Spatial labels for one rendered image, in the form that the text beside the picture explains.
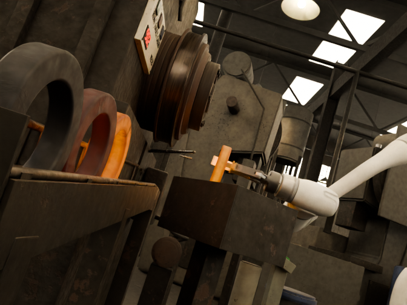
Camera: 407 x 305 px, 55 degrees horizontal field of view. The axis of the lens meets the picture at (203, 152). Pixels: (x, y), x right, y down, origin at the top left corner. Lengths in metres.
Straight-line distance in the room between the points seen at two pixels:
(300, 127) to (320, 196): 9.29
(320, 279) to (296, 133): 7.09
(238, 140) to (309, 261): 1.46
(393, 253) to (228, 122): 2.50
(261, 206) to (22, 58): 0.62
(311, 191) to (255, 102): 3.12
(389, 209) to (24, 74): 4.54
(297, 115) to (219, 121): 6.45
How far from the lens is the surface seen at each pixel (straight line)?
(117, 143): 0.86
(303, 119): 10.69
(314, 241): 5.29
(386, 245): 5.17
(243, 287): 2.13
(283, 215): 0.93
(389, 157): 1.61
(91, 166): 0.69
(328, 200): 1.35
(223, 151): 1.28
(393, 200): 4.80
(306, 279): 3.72
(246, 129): 4.29
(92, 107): 0.57
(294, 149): 10.43
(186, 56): 1.41
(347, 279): 3.96
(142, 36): 1.17
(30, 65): 0.40
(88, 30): 1.16
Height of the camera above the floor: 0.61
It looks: 11 degrees up
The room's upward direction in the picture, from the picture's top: 18 degrees clockwise
